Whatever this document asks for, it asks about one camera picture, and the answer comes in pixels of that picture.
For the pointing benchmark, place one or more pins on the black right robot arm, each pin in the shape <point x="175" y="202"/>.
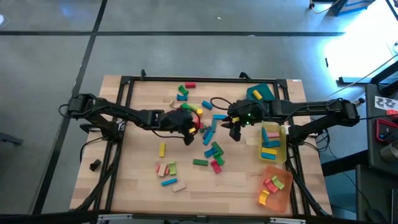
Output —
<point x="311" y="107"/>

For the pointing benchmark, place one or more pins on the small green block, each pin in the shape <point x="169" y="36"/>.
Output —
<point x="219" y="159"/>

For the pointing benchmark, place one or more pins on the teal rectangular block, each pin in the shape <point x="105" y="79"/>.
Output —
<point x="214" y="125"/>

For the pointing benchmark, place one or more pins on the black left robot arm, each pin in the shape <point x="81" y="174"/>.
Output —
<point x="130" y="113"/>

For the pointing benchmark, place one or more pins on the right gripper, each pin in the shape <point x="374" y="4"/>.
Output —
<point x="248" y="112"/>

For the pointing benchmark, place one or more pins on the black side table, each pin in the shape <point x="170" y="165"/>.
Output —
<point x="371" y="149"/>

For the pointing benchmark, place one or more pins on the red black case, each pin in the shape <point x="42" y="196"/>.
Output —
<point x="385" y="130"/>

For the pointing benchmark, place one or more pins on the green rectangular block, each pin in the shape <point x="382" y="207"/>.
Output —
<point x="200" y="162"/>
<point x="217" y="148"/>
<point x="185" y="106"/>

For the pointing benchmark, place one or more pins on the orange translucent plastic bin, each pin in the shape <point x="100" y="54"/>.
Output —
<point x="284" y="202"/>

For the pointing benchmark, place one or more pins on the white bracket plate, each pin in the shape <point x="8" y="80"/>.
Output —
<point x="285" y="129"/>

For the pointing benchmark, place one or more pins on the small red block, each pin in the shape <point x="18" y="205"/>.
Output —
<point x="157" y="168"/>
<point x="167" y="170"/>

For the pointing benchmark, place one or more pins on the dark blue rectangular block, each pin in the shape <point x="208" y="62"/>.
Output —
<point x="206" y="132"/>

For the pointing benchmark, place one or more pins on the pink red cylinder block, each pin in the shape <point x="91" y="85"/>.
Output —
<point x="201" y="125"/>

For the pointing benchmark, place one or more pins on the long blue block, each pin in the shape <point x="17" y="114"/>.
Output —
<point x="272" y="144"/>

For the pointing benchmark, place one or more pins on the small natural wood block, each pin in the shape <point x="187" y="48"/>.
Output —
<point x="172" y="103"/>

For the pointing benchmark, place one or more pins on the printed paper sheet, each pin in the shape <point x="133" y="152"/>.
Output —
<point x="385" y="102"/>

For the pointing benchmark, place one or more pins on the lime green arch block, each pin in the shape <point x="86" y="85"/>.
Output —
<point x="278" y="183"/>

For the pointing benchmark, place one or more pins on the small black object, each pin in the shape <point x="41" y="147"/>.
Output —
<point x="95" y="165"/>

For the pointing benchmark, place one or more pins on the black computer mouse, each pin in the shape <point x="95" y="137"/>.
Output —
<point x="376" y="217"/>

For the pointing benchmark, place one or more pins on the yellow cylinder block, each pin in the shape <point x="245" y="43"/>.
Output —
<point x="199" y="111"/>

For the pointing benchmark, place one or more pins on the dark grey floor object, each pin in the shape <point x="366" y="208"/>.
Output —
<point x="11" y="139"/>

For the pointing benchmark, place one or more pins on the lime green cylinder block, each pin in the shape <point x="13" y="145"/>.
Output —
<point x="193" y="107"/>

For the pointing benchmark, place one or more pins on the small red object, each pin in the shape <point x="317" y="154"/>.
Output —
<point x="392" y="112"/>

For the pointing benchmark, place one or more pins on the yellow arch block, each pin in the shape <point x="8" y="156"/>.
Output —
<point x="263" y="198"/>

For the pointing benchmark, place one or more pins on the yellow rectangular block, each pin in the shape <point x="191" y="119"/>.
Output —
<point x="269" y="151"/>
<point x="162" y="150"/>

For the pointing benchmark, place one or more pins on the red rectangular block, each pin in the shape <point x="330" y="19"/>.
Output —
<point x="190" y="85"/>

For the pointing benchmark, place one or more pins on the black office desk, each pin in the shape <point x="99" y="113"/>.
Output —
<point x="373" y="186"/>

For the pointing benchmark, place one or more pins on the yellow translucent plastic bin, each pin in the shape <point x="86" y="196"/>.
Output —
<point x="281" y="149"/>

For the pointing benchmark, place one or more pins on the blue cylinder block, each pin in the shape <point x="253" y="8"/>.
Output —
<point x="207" y="104"/>

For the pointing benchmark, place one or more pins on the black beam with silver brackets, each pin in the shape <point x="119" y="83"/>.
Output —
<point x="46" y="217"/>

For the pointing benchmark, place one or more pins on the grey metal cup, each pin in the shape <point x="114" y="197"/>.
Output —
<point x="390" y="152"/>

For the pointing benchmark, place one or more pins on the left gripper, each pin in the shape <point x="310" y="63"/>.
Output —
<point x="177" y="119"/>

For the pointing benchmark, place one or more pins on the blue white equipment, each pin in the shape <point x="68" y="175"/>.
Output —
<point x="337" y="7"/>

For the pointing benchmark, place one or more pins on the black stand bar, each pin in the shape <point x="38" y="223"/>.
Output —
<point x="354" y="80"/>

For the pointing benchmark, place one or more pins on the thick yellow block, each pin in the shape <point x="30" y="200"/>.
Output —
<point x="257" y="95"/>

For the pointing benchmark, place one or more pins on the teal plastic bin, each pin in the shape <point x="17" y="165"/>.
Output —
<point x="265" y="90"/>

